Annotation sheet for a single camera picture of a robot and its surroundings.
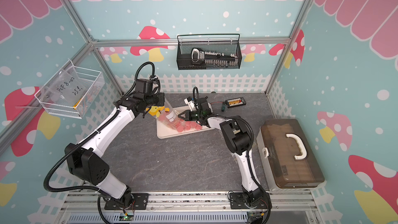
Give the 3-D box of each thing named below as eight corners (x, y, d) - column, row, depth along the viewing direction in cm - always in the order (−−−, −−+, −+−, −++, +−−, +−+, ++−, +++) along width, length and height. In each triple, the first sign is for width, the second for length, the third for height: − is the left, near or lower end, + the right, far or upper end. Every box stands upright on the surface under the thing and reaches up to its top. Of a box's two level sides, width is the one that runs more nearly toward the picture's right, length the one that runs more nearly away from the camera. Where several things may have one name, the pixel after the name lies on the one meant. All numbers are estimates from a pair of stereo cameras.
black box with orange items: (227, 108, 114) (228, 106, 112) (225, 101, 118) (225, 99, 116) (245, 105, 116) (246, 102, 114) (242, 98, 120) (242, 96, 118)
